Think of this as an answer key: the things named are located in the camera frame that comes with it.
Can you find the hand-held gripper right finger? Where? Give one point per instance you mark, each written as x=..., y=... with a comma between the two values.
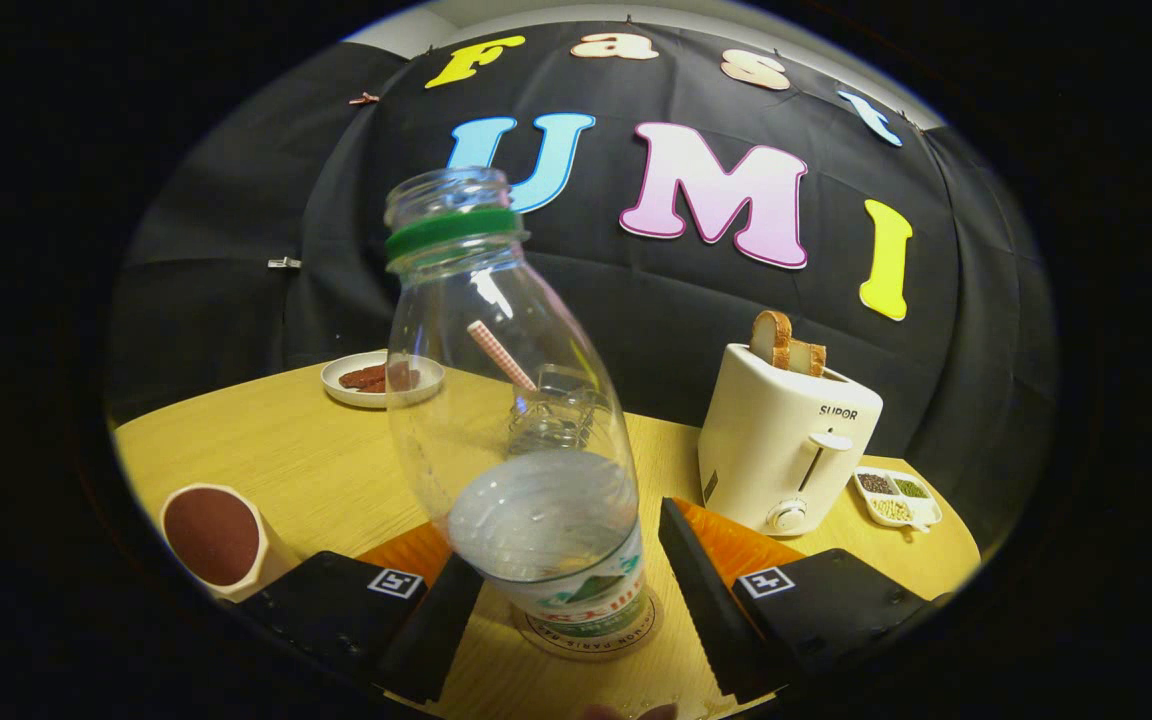
x=711, y=610

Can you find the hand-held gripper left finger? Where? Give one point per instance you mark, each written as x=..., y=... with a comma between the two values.
x=436, y=630

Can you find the round cork coaster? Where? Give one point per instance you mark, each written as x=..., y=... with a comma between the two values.
x=631, y=640

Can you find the clear plastic juice bottle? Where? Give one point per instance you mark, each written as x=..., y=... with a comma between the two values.
x=536, y=520

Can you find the white toaster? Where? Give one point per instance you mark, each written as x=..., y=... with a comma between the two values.
x=776, y=450

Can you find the wooden table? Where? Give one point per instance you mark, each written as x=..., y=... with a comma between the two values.
x=336, y=460

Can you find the white divided grain dish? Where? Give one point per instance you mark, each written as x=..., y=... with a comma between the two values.
x=896, y=497

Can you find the reddish brown cookie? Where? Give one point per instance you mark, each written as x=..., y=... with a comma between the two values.
x=364, y=377
x=403, y=376

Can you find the white round plate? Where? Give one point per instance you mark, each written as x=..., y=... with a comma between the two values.
x=341, y=390

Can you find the toasted bread slice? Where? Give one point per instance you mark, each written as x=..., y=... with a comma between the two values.
x=771, y=340
x=807, y=358

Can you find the red striped straw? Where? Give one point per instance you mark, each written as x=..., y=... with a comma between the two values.
x=501, y=356

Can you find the white clip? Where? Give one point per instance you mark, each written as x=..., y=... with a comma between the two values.
x=284, y=263

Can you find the pink clip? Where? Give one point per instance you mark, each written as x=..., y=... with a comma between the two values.
x=364, y=98

